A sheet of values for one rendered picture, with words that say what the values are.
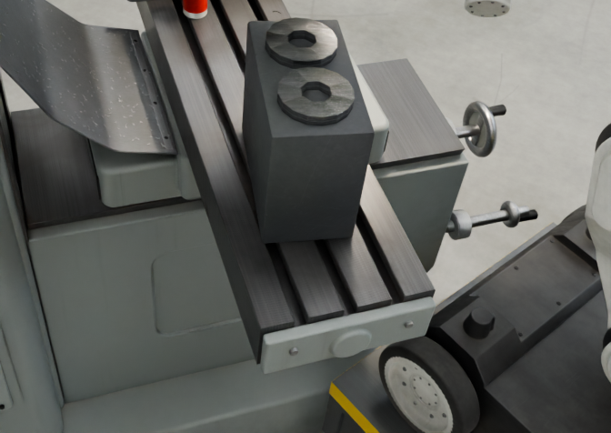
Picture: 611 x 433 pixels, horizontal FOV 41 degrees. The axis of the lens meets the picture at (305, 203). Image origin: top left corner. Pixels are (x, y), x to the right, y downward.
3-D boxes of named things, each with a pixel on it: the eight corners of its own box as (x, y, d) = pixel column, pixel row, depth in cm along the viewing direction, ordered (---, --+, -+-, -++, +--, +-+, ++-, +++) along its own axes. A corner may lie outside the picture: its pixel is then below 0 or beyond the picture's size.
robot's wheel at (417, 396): (465, 449, 147) (495, 393, 133) (446, 466, 145) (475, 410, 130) (387, 371, 157) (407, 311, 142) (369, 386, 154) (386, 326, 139)
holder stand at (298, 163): (323, 124, 121) (340, 9, 107) (354, 238, 107) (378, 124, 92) (241, 127, 119) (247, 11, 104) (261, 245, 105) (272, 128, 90)
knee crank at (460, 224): (527, 207, 177) (535, 188, 173) (541, 227, 173) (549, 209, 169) (435, 226, 171) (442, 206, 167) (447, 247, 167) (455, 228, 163)
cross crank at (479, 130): (478, 128, 179) (492, 85, 171) (503, 166, 172) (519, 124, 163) (412, 139, 175) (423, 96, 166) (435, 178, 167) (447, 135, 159)
